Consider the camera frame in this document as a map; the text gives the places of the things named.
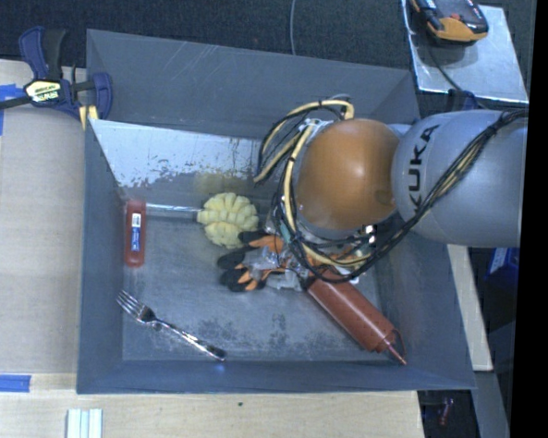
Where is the silver metal fork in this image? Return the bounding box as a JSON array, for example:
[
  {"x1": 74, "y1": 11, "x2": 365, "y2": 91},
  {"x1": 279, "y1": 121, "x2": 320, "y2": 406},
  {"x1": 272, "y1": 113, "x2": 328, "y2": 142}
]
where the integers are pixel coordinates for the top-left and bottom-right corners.
[{"x1": 111, "y1": 288, "x2": 231, "y2": 363}]

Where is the black and orange glove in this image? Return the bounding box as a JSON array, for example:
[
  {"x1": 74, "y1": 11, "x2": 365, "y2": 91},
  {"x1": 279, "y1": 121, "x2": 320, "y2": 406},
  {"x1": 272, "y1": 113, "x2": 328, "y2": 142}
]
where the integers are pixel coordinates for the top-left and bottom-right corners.
[{"x1": 214, "y1": 226, "x2": 312, "y2": 297}]

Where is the yellow sponge brush clear handle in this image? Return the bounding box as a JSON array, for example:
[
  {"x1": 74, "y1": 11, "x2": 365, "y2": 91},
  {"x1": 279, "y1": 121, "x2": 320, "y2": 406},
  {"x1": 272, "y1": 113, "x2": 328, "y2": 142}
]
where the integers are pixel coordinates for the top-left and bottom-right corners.
[{"x1": 144, "y1": 187, "x2": 262, "y2": 252}]

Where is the red-brown squeeze bottle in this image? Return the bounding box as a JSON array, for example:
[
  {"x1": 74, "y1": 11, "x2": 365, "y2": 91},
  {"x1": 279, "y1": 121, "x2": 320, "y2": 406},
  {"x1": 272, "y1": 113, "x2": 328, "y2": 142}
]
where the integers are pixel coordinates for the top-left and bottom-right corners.
[{"x1": 299, "y1": 263, "x2": 414, "y2": 367}]

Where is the grey metal bin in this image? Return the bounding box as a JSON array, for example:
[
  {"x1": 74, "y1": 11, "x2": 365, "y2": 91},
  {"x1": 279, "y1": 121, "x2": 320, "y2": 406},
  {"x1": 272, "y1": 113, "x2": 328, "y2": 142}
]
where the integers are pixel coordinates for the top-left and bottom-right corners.
[{"x1": 63, "y1": 27, "x2": 499, "y2": 420}]

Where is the red-brown flat block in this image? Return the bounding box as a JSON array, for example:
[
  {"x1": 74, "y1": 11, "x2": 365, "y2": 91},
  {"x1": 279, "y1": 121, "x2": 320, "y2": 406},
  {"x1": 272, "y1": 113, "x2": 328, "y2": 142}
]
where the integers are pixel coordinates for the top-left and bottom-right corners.
[{"x1": 121, "y1": 197, "x2": 151, "y2": 269}]

